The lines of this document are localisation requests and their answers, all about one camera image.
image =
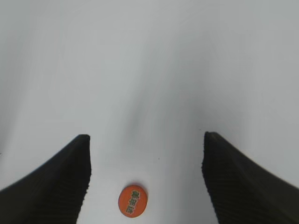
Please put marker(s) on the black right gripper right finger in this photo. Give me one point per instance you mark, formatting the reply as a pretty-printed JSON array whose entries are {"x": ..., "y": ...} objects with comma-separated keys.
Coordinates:
[{"x": 241, "y": 191}]

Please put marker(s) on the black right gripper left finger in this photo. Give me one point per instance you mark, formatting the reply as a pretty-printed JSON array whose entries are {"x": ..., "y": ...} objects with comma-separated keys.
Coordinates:
[{"x": 54, "y": 192}]

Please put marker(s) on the orange bottle cap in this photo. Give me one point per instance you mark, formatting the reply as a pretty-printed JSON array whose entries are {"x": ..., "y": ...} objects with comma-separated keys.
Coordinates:
[{"x": 132, "y": 201}]

